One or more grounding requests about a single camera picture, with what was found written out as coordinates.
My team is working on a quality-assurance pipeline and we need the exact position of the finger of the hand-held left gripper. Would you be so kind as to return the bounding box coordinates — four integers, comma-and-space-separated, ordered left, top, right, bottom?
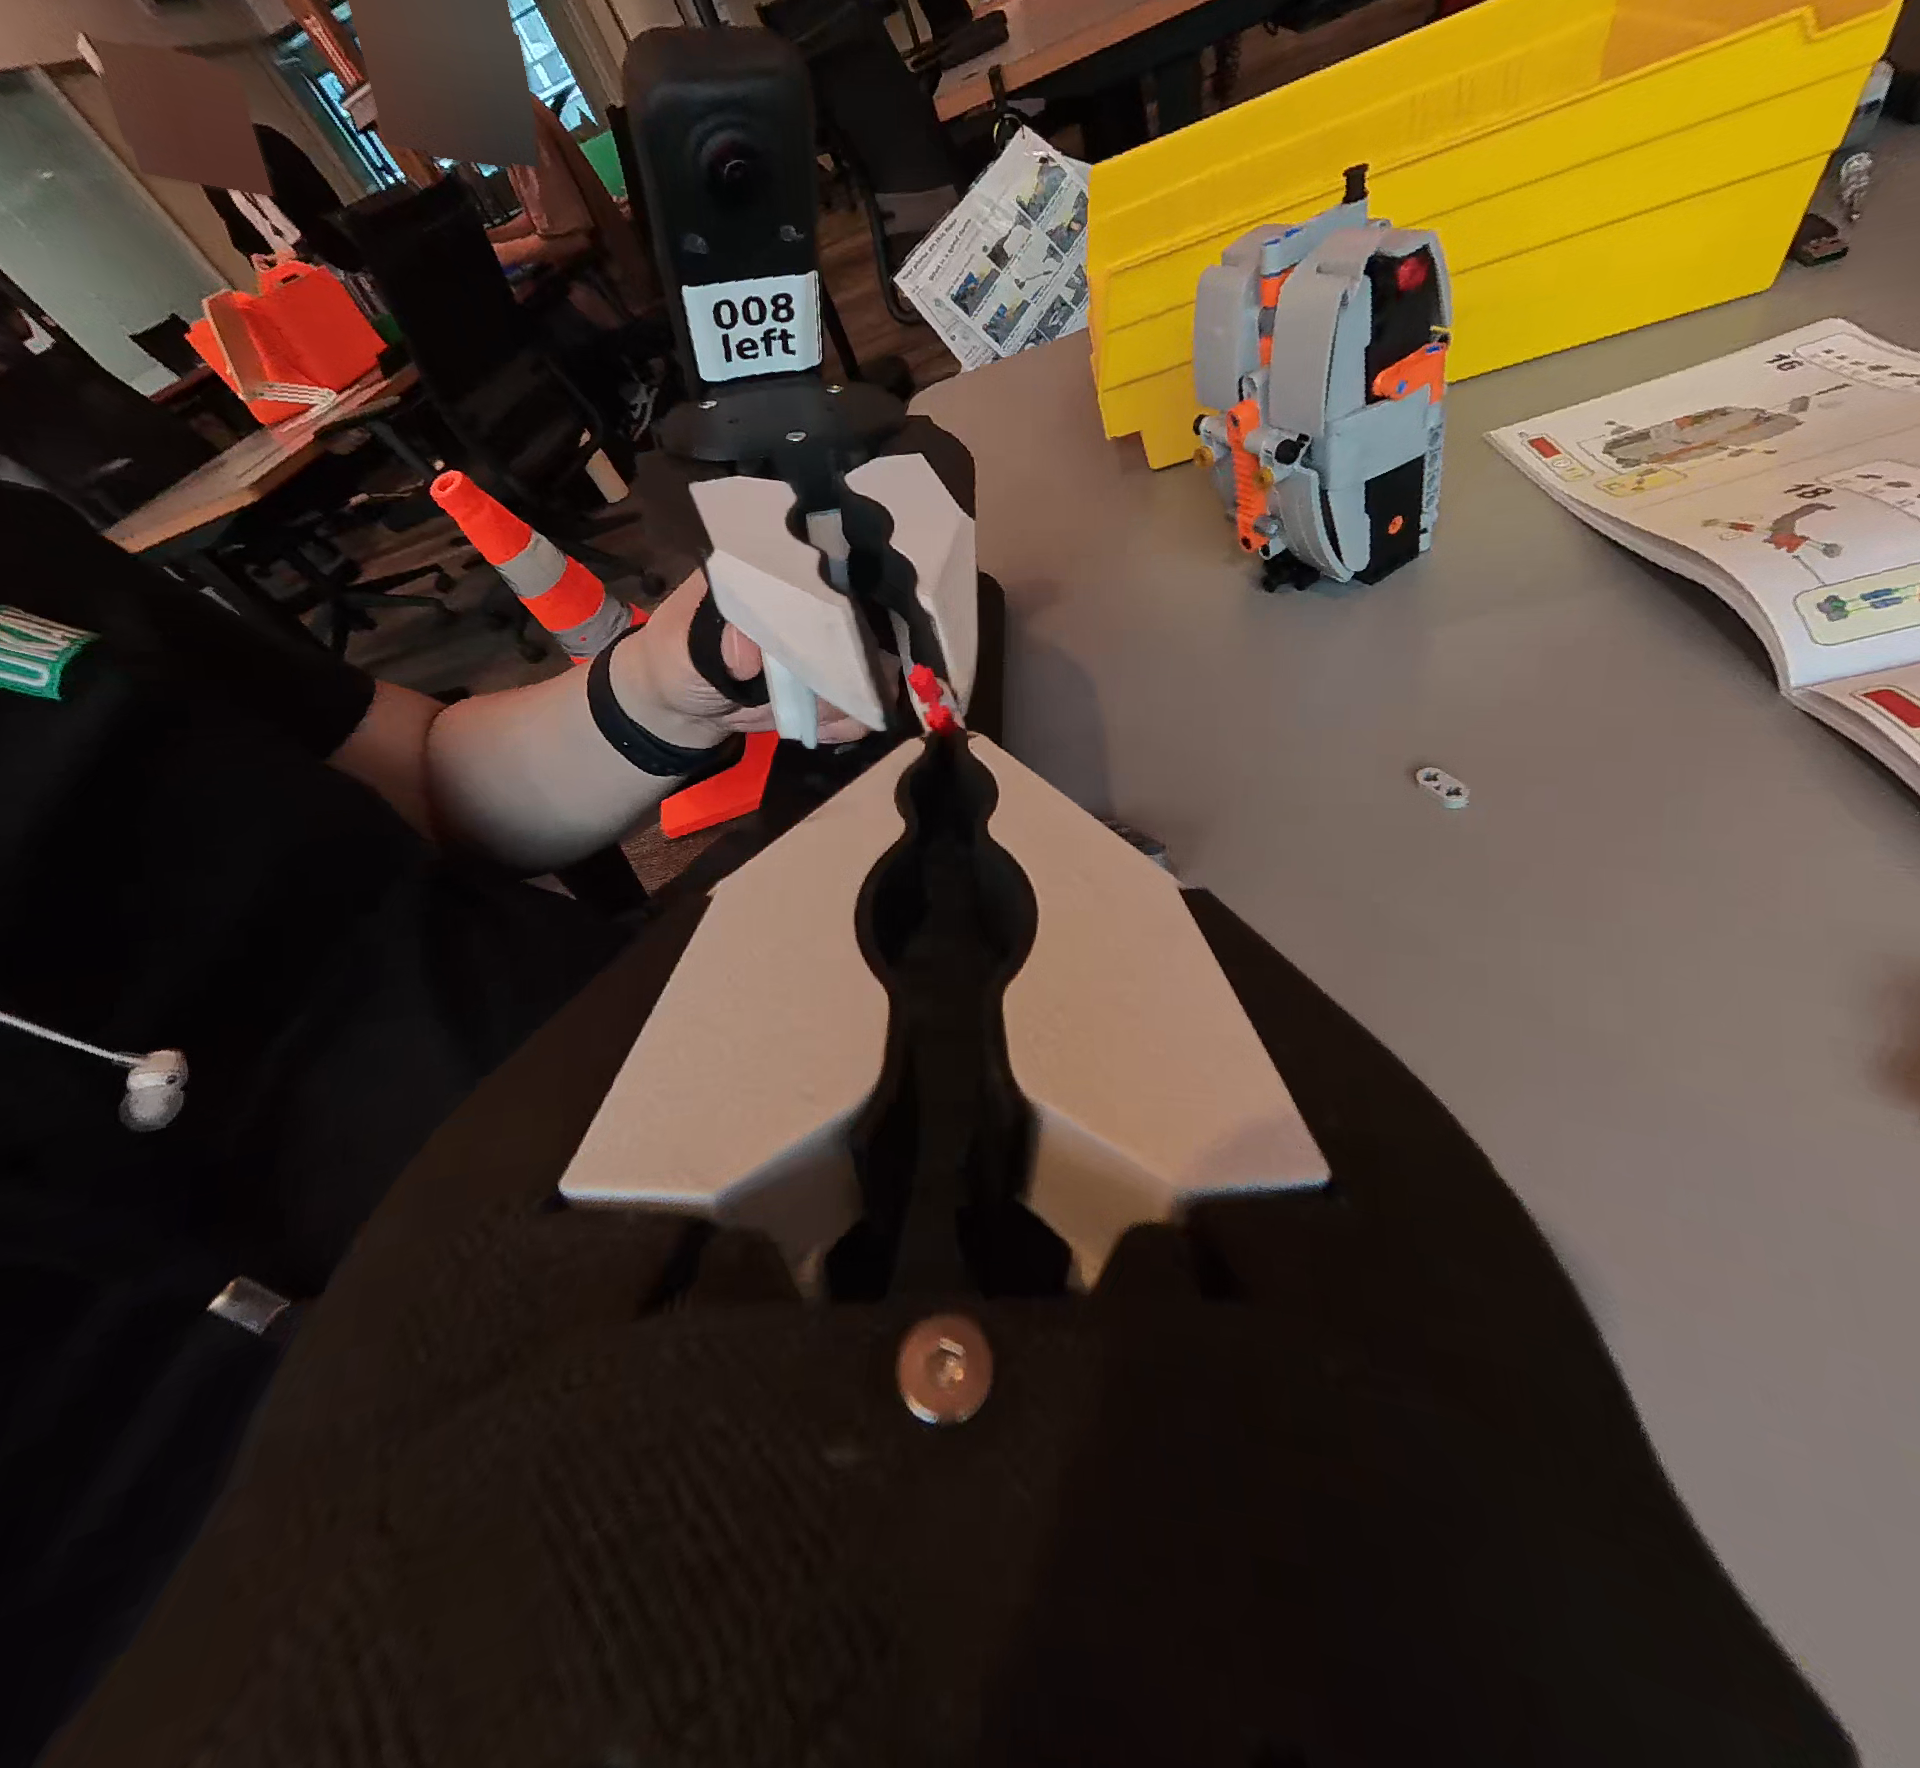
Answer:
687, 473, 889, 734
841, 452, 983, 719

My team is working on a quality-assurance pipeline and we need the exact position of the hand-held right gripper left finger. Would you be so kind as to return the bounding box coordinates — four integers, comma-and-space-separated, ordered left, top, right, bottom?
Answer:
557, 731, 949, 1303

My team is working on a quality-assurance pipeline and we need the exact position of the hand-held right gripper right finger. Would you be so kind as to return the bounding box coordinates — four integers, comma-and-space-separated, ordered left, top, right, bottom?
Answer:
946, 730, 1335, 1297

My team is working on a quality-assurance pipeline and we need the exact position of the person's left forearm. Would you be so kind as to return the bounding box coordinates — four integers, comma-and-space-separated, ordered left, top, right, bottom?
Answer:
321, 680, 668, 884

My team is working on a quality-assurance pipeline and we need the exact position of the grey desk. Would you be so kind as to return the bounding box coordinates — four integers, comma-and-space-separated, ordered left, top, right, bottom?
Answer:
905, 140, 1920, 1768

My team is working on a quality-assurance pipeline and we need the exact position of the person's left hand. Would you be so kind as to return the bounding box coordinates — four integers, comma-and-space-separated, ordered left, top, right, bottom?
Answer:
604, 572, 822, 773

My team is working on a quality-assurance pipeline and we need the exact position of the black office chair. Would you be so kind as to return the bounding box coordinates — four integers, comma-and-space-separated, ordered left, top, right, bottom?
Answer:
321, 169, 661, 615
756, 0, 976, 195

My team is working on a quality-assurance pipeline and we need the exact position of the black wristband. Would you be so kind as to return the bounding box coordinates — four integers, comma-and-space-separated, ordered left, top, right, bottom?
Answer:
586, 626, 739, 782

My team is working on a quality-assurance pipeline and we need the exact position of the orange traffic cone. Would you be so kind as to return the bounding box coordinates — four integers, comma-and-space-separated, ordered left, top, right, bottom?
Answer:
429, 467, 781, 839

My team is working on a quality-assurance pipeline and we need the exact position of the printed paper sheet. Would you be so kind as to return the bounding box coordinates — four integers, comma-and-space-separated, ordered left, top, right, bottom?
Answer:
893, 127, 1095, 373

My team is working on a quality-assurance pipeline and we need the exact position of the grey orange brick robot model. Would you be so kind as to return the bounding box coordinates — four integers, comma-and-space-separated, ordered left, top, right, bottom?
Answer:
1193, 165, 1456, 594

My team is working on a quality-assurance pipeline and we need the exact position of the orange folded object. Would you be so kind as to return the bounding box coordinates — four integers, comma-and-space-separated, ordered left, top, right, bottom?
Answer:
183, 258, 390, 425

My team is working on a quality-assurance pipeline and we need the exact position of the wooden side table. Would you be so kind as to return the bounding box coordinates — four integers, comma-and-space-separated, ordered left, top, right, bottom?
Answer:
106, 364, 436, 555

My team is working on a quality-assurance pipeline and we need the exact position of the person's black shirt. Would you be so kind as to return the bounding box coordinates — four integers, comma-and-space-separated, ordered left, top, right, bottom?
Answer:
0, 478, 661, 1768

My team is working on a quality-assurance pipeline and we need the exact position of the yellow plastic bin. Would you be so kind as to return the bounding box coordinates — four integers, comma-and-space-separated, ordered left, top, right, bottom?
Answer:
1083, 0, 1920, 473

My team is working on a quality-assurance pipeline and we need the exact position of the open instruction booklet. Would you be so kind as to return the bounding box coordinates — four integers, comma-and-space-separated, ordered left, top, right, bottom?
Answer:
1484, 315, 1920, 799

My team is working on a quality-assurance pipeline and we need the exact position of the white wired earphone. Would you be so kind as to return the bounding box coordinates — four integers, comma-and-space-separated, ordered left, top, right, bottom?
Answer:
0, 1008, 191, 1135

